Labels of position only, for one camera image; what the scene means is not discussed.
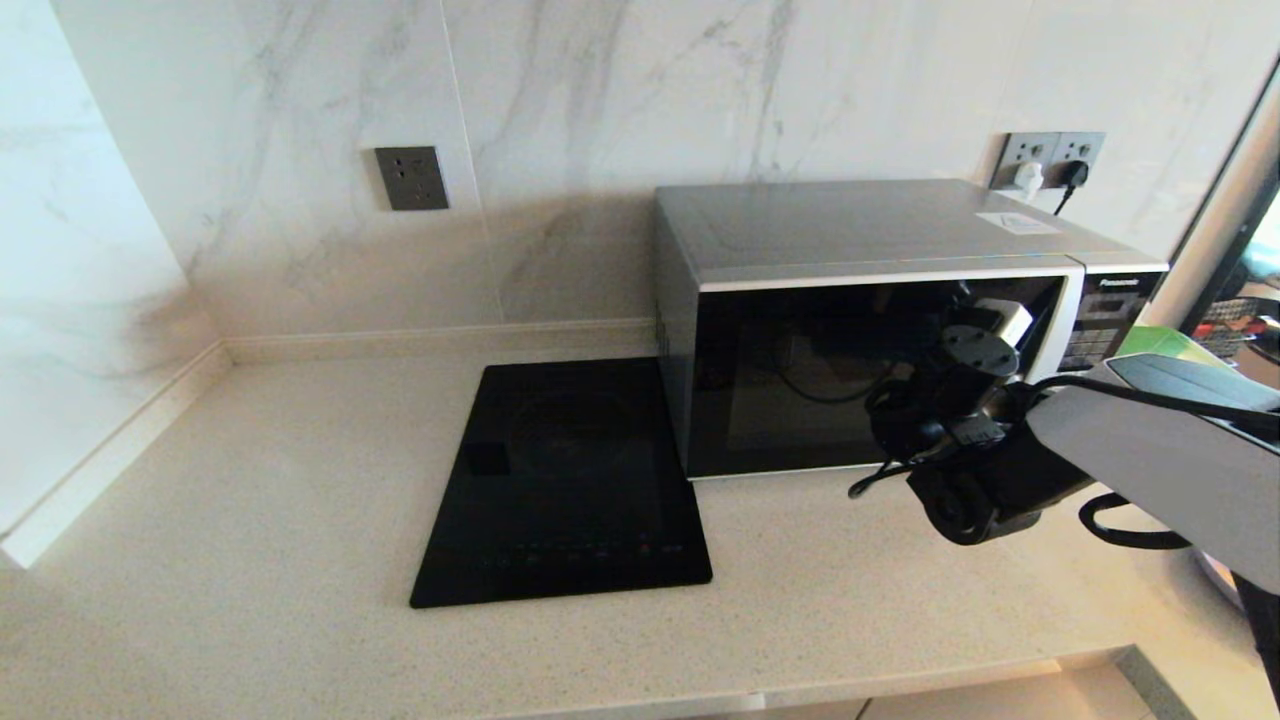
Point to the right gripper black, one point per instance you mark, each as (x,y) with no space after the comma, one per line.
(968,375)

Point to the black glass microwave door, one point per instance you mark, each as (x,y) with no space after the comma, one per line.
(780,380)

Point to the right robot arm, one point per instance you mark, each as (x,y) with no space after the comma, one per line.
(1150,460)

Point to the silver microwave oven body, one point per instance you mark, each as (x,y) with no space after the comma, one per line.
(850,220)

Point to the purple plate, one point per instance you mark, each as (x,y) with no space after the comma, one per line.
(1220,582)

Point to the white power plug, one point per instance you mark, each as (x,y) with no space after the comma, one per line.
(1029,178)

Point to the black power plug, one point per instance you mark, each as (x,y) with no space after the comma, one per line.
(1072,176)

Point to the green plastic cutting board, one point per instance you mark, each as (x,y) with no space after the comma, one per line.
(1165,343)

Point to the grey socket with white plug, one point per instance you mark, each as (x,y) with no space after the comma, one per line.
(1022,146)

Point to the grey socket with black plug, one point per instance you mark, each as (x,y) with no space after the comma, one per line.
(1087,146)

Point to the black glass induction cooktop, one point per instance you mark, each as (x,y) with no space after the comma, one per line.
(560,480)

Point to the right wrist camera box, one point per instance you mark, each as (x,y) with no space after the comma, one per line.
(980,430)

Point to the single dark grey wall socket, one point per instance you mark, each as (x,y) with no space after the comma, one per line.
(412,178)

